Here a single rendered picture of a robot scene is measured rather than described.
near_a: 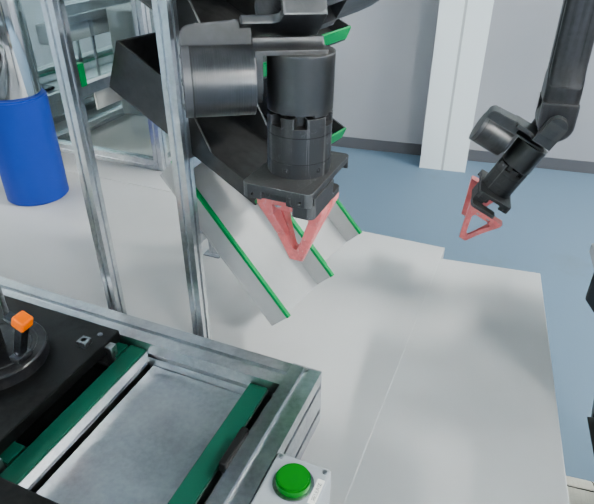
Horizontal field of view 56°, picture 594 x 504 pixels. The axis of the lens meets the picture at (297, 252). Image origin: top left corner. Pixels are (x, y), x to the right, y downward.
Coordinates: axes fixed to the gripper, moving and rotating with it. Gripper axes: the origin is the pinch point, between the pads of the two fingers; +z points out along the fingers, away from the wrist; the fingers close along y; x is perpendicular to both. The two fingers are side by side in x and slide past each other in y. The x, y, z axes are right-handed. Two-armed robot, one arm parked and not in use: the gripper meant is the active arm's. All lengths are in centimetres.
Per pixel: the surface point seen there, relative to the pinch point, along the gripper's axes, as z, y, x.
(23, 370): 25.3, 6.2, -37.5
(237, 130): -0.7, -27.0, -21.2
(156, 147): 31, -81, -78
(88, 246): 38, -39, -68
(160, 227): 38, -53, -58
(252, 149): 1.0, -25.0, -17.8
